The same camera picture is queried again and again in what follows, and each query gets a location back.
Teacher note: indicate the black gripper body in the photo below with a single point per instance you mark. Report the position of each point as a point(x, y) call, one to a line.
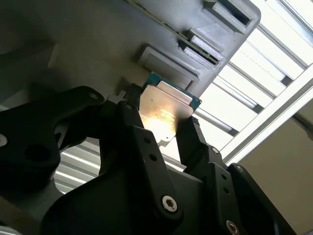
point(102, 210)

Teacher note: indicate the CPU with silver top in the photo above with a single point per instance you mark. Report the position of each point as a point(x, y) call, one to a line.
point(166, 102)

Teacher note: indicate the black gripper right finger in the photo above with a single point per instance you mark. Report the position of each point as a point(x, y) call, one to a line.
point(215, 176)

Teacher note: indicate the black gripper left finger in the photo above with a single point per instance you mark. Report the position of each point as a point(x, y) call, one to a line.
point(31, 127)

